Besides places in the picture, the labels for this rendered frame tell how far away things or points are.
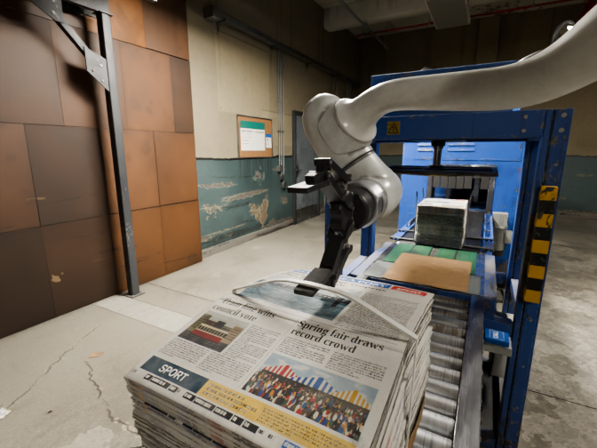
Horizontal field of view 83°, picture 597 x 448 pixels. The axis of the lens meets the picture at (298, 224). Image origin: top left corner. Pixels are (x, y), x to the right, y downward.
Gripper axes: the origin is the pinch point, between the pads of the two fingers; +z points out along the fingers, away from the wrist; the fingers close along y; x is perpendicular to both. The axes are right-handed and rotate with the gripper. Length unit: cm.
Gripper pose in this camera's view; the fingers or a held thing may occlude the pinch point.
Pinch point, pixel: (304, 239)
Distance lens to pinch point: 45.5
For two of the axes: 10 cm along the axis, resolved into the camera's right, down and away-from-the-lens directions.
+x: -8.7, -0.8, 4.8
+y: 0.6, 9.6, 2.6
